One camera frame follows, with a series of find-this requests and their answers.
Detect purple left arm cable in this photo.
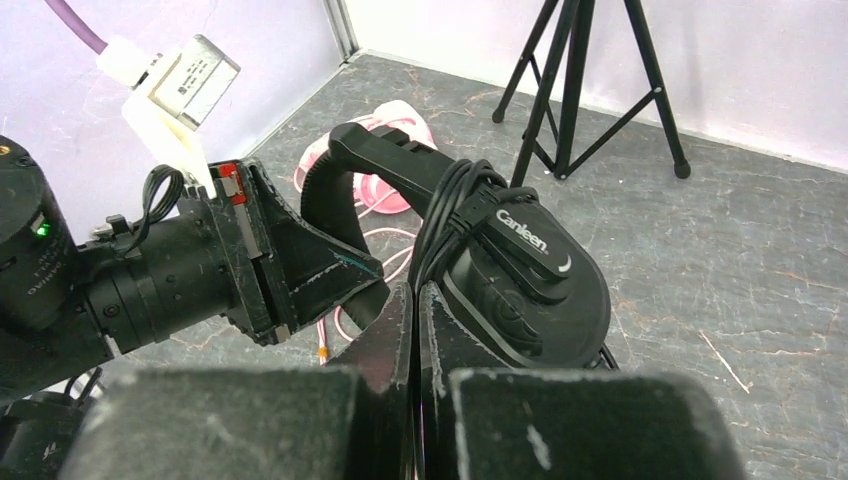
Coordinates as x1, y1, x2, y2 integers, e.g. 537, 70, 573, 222
42, 0, 109, 56

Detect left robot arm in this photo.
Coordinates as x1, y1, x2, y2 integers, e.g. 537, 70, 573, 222
1, 138, 389, 479

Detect black music stand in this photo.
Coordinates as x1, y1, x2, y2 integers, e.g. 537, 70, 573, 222
491, 0, 692, 188

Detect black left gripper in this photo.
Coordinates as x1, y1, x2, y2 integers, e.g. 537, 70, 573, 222
60, 158, 414, 479

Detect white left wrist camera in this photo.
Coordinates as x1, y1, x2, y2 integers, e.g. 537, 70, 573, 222
96, 34, 241, 198

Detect black headphones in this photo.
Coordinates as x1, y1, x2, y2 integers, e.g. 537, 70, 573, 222
307, 122, 618, 370

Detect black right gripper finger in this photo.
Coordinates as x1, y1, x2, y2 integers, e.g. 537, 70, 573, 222
418, 284, 746, 479

